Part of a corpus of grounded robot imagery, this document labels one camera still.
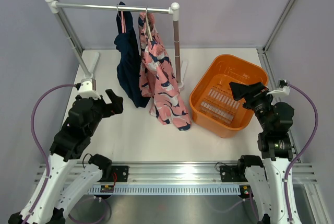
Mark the white clothes rack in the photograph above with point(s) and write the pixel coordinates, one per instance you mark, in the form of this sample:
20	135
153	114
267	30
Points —
89	72

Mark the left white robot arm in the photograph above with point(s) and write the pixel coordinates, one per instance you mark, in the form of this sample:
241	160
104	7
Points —
51	202

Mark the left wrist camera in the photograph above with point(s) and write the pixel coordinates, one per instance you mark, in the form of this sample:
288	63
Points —
87	89

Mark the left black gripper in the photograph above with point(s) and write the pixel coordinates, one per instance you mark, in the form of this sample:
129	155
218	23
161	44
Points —
115	106

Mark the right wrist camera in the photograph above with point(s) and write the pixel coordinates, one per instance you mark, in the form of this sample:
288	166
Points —
282	89

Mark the navy blue shorts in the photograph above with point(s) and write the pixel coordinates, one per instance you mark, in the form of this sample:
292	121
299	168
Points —
129	66

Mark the pink plastic hanger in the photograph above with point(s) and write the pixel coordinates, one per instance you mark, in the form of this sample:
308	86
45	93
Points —
121	20

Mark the cream plastic hanger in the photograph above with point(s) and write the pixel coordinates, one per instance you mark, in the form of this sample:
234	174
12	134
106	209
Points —
148	27

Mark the aluminium mounting rail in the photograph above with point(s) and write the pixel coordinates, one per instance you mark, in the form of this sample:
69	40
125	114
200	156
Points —
186	173

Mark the slotted cable duct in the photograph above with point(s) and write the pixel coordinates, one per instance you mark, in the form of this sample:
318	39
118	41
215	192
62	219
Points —
165	190

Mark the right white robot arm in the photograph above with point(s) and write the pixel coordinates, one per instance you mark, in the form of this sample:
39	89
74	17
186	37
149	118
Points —
269	175

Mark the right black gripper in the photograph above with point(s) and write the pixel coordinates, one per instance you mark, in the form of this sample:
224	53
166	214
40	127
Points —
251	93

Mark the pink patterned shorts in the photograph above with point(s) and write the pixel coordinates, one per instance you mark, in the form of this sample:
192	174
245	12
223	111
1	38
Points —
158	81

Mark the orange plastic basket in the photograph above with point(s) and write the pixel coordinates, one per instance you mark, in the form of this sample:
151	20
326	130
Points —
211	101

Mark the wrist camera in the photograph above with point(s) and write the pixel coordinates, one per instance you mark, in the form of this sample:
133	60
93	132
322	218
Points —
87	89
282	89

